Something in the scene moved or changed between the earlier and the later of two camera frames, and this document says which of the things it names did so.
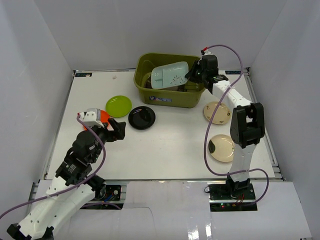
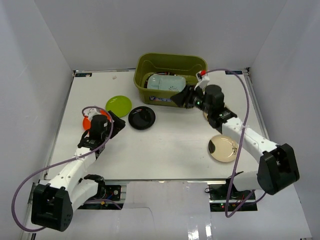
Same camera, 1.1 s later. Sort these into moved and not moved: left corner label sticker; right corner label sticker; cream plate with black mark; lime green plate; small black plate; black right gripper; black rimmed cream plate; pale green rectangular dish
Moved: pale green rectangular dish; black rimmed cream plate; black right gripper
Not moved: small black plate; lime green plate; right corner label sticker; left corner label sticker; cream plate with black mark
